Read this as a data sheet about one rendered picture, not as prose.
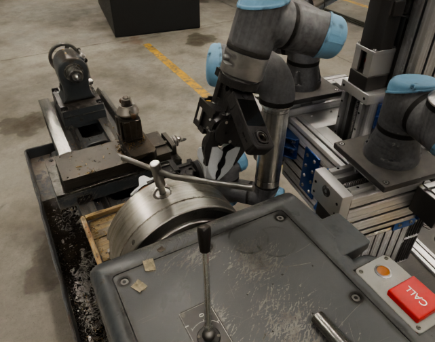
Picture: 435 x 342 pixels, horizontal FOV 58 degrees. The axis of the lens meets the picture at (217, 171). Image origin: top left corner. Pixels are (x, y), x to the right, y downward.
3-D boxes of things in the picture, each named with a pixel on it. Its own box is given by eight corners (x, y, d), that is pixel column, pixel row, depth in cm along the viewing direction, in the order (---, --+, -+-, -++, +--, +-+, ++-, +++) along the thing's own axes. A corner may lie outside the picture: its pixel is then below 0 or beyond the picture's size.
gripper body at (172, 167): (155, 183, 119) (192, 172, 123) (165, 200, 113) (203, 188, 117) (153, 163, 114) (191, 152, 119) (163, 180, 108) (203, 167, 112)
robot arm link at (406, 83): (405, 110, 110) (420, 64, 102) (439, 135, 100) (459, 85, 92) (368, 116, 108) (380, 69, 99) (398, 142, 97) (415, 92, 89)
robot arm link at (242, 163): (248, 176, 123) (250, 154, 118) (217, 186, 119) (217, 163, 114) (236, 163, 128) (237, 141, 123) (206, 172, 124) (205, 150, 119)
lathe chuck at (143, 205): (243, 260, 108) (235, 176, 88) (136, 317, 99) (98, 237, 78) (227, 239, 114) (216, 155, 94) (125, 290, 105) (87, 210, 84)
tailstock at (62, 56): (108, 118, 186) (96, 58, 168) (66, 128, 179) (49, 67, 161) (91, 92, 207) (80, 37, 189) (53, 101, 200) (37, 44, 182)
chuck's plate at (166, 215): (250, 269, 106) (243, 184, 85) (141, 329, 96) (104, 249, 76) (243, 260, 108) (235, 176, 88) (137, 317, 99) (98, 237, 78)
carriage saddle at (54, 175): (184, 172, 153) (182, 159, 149) (60, 211, 135) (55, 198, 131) (155, 135, 173) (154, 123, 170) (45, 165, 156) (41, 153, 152)
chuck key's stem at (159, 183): (158, 203, 88) (146, 164, 80) (164, 197, 89) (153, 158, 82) (165, 206, 87) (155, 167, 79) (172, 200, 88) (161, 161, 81)
